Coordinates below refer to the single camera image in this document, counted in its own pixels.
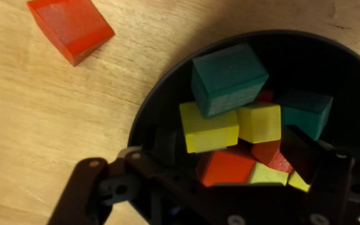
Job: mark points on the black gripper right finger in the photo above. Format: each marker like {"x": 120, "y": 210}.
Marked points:
{"x": 334, "y": 175}

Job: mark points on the large yellow wooden block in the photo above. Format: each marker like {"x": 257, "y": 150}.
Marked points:
{"x": 206, "y": 129}

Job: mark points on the large green wooden block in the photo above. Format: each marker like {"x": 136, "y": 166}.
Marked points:
{"x": 225, "y": 75}

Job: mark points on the red wooden cube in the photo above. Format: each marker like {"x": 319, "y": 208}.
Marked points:
{"x": 71, "y": 25}

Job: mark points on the black bowl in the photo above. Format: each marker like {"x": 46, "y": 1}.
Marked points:
{"x": 312, "y": 63}

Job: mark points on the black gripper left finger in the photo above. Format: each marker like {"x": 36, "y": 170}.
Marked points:
{"x": 86, "y": 183}

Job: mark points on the green wooden cube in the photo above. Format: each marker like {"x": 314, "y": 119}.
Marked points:
{"x": 306, "y": 113}

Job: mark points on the red wooden block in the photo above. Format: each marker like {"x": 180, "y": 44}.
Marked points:
{"x": 266, "y": 96}
{"x": 225, "y": 166}
{"x": 269, "y": 151}

